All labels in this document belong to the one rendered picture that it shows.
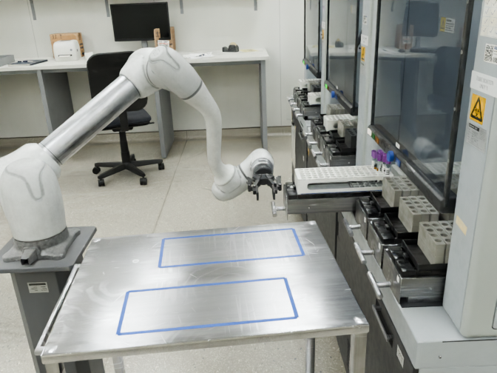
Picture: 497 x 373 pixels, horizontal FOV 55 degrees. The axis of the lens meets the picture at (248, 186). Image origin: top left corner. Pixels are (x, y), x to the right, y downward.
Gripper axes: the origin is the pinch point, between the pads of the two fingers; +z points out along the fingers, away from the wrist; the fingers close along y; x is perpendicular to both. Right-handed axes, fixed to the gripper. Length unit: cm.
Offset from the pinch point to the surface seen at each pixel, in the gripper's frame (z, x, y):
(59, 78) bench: -310, 2, -180
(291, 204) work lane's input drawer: 21.4, -4.7, 7.1
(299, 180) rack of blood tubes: 19.6, -12.0, 9.8
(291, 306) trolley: 77, -8, 1
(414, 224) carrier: 51, -11, 35
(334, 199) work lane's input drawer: 21.5, -5.9, 20.4
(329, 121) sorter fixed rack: -51, -12, 31
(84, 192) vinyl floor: -196, 75, -134
